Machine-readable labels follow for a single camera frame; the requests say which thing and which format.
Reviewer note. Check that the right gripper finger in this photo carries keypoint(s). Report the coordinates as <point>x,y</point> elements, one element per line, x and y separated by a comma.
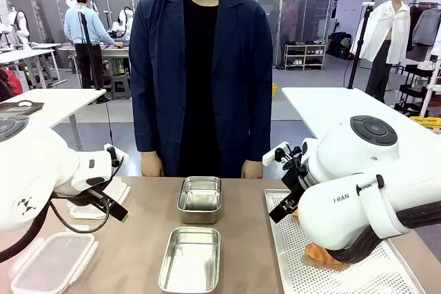
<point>279,213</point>
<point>291,201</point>

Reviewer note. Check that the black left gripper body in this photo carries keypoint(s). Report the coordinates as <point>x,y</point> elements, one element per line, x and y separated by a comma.
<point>98,187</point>

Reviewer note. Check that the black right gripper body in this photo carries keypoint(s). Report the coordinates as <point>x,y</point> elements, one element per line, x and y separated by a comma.
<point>296,180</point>

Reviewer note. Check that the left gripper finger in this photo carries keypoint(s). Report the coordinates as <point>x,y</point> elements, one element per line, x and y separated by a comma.
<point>101,207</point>
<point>112,206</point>

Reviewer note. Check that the orange croissant bread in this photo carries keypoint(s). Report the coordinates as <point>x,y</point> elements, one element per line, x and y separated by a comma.
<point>295,212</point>
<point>320,253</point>

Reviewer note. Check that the translucent plastic clip lid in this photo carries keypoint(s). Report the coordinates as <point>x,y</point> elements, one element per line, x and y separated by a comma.
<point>119,189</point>
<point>51,263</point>

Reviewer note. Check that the steel rectangular container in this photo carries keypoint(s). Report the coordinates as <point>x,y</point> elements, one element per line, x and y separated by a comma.
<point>191,261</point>
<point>200,199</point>

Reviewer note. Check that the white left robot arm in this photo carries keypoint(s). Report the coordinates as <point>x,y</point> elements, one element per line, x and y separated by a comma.
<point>31,166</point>

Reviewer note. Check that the person's right forearm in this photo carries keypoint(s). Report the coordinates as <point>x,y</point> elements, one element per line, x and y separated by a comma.
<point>146,125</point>

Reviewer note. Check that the person's left forearm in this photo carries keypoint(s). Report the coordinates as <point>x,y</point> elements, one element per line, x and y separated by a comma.
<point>260,132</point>

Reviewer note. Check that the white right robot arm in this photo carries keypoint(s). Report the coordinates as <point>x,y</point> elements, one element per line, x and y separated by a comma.
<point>361,184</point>

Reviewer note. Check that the person's left hand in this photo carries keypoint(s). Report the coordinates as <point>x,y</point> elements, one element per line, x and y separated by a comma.
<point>252,170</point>

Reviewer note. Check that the person's right hand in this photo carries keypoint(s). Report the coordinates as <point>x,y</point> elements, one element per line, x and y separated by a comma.
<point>151,165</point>

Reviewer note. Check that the perforated metal baking tray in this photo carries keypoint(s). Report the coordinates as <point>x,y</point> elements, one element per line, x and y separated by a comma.
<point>299,273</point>

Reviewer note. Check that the white side table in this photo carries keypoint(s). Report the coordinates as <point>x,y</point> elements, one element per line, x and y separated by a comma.
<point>337,108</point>
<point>58,101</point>

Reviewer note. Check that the grey step stool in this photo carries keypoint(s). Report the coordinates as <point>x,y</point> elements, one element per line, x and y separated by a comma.
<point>120,87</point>

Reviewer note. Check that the white shoe rack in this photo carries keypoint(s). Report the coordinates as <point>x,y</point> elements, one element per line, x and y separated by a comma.
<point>305,56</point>

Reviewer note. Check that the black tripod pole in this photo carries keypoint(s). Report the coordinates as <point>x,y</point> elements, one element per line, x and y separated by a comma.
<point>358,46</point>
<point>90,53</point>

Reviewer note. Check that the person in navy jacket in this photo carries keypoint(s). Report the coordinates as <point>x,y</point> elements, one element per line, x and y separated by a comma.
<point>200,84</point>

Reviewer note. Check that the grey background workbench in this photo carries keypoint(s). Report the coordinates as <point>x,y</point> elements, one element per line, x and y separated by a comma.
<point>115,51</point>

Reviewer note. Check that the black bags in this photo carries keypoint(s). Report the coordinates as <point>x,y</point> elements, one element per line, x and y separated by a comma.
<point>339,46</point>

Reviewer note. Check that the yellow plastic crate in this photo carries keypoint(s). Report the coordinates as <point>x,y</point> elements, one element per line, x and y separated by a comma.
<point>427,122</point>

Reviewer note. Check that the black utility cart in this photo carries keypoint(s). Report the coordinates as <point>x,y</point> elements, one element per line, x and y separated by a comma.
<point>411,91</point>

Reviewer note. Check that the white background workbench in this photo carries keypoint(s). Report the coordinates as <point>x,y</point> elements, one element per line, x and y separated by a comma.
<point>24,56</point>

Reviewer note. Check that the man in light blue shirt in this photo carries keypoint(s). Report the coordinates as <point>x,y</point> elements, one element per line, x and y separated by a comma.
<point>82,32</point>

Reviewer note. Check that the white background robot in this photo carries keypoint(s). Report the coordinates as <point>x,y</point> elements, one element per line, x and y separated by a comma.
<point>19,25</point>
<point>123,22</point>

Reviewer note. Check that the clothes rack with garments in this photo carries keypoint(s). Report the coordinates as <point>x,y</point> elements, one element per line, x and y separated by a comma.
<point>425,29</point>

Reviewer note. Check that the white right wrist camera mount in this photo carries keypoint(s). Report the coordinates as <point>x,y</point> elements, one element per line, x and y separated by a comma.
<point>274,154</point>

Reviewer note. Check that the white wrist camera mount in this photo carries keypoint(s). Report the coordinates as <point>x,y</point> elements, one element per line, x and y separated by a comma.
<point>120,154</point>
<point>274,154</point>

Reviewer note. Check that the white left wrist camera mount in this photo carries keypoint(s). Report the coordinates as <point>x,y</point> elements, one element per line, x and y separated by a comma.
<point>120,154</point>

